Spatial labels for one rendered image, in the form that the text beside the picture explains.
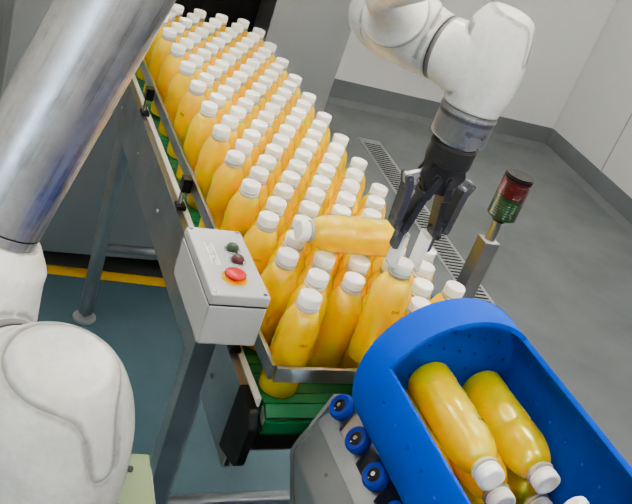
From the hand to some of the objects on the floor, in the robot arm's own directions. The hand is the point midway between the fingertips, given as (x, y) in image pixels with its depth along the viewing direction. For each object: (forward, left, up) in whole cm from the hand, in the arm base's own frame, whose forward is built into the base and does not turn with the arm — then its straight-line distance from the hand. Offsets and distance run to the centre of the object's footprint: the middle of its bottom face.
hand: (408, 249), depth 138 cm
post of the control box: (-28, 0, -121) cm, 124 cm away
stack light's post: (+35, +25, -122) cm, 129 cm away
